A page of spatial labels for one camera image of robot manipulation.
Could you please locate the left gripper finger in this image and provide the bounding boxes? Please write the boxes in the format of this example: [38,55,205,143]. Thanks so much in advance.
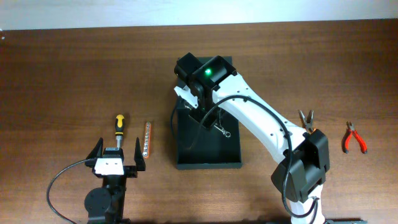
[86,138,103,159]
[134,138,146,172]

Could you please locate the silver ratchet wrench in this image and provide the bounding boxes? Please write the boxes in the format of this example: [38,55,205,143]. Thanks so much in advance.
[214,124,231,138]

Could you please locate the orange black needle-nose pliers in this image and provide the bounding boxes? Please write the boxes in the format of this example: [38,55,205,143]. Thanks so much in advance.
[298,110,315,134]

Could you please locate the red handled cutting pliers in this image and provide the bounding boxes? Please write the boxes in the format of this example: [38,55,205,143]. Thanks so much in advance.
[341,121,368,155]

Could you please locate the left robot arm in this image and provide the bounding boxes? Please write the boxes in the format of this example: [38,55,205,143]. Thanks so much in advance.
[84,138,146,224]

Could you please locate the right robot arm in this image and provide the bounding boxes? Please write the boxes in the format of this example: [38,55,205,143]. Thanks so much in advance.
[170,53,330,223]

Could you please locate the black open box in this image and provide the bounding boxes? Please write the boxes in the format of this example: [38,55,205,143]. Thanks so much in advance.
[175,56,243,170]

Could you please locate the yellow black screwdriver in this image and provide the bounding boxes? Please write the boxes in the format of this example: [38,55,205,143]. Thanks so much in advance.
[115,114,125,148]

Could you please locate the orange socket bit rail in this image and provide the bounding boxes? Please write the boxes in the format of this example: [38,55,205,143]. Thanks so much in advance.
[142,121,152,159]

